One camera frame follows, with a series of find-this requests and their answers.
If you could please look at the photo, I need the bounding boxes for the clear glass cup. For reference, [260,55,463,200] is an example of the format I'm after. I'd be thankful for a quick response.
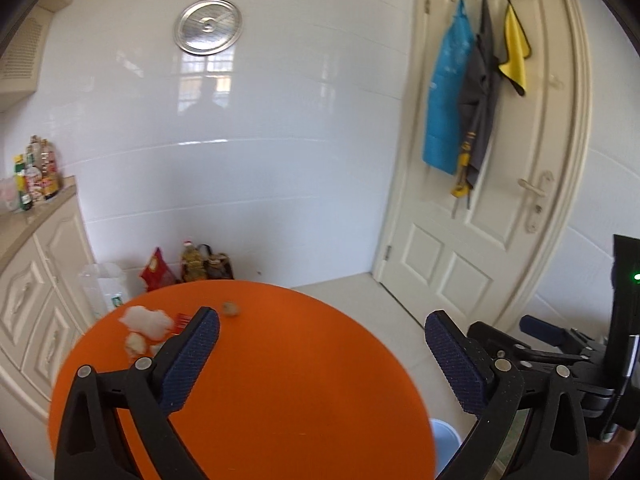
[0,177,19,214]

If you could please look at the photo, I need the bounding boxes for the white plastic bag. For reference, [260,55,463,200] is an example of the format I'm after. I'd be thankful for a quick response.
[77,262,127,322]

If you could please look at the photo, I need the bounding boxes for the small crumpled tissue ball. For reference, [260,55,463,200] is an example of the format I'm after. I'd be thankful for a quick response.
[124,332,149,359]

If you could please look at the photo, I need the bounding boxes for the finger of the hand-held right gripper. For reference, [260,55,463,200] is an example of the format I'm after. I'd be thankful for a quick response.
[467,321,576,386]
[520,316,609,362]

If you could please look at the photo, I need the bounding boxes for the cream door handle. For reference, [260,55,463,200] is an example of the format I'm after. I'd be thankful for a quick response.
[517,170,556,234]

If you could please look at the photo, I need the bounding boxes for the grey apron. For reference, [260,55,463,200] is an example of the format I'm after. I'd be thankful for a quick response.
[451,0,504,212]

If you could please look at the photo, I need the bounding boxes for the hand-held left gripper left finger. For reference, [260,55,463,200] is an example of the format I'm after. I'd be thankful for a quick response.
[54,306,221,480]

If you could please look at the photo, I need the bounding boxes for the bottles on counter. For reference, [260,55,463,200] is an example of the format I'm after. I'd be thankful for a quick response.
[26,135,64,201]

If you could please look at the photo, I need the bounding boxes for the white tissue wad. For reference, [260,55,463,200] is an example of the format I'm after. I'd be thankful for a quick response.
[117,305,171,337]

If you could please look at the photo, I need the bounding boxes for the cream kitchen cabinet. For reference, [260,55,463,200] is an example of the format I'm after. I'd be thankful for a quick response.
[0,175,99,422]

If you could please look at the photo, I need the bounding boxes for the round metal wall disc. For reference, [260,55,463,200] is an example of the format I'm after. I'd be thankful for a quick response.
[173,0,245,56]

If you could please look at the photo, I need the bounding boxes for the yellow cloth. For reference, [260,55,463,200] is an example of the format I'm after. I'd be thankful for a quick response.
[497,2,534,97]

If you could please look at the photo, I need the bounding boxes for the beige vent cover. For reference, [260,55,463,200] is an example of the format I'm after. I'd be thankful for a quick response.
[0,0,72,111]

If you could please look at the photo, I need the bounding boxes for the green sauce bottle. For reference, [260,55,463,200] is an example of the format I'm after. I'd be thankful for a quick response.
[12,154,34,213]

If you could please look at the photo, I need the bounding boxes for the light blue trash bin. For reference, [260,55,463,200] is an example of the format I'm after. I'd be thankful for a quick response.
[429,417,462,479]

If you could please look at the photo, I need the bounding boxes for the white panel door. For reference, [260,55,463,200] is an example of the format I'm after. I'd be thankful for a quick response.
[377,0,583,333]

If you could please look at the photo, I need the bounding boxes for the dark patterned bag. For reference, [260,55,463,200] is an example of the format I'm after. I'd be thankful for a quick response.
[200,244,235,281]

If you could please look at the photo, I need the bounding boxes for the person's right forearm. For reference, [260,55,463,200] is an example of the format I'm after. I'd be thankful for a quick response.
[587,432,639,480]

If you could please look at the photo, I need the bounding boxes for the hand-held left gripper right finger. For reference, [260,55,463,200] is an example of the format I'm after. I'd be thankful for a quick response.
[424,310,592,480]

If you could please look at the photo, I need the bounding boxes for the red snack bag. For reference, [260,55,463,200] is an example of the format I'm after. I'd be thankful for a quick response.
[139,247,177,292]

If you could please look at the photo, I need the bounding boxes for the orange round table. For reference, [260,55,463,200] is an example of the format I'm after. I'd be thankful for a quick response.
[48,280,436,480]

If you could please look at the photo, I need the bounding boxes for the blue apron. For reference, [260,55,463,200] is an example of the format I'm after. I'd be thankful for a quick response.
[422,0,476,176]

